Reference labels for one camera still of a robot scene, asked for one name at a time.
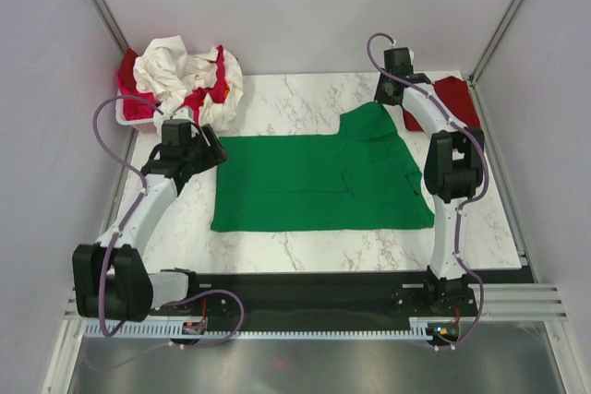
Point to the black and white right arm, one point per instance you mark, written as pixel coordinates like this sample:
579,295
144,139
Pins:
455,174

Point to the crumpled white shirt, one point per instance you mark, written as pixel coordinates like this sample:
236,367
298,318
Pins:
219,108
170,73

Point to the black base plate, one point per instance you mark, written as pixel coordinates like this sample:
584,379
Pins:
331,299

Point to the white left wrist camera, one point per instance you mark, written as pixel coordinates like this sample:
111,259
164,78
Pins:
184,113

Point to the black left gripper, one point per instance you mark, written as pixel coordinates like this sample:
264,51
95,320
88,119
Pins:
214,154

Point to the white slotted cable duct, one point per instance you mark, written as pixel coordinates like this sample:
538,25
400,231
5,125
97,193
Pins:
186,330

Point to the folded dark red t shirt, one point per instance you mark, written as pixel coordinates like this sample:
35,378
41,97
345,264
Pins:
454,94

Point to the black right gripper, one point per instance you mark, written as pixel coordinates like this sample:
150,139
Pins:
379,97

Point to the crumpled red shirt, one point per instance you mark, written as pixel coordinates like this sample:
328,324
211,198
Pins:
125,70

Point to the right aluminium frame post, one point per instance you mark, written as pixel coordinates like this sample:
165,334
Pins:
507,19

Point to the white laundry basket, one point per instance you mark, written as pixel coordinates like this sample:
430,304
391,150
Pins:
136,112

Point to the crumpled pink shirt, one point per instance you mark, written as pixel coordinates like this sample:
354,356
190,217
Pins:
194,100

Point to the green t shirt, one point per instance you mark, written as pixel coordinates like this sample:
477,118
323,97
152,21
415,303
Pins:
361,178

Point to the aluminium front rail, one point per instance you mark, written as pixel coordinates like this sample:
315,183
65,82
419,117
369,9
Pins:
504,293

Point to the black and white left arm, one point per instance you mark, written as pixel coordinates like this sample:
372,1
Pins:
111,282

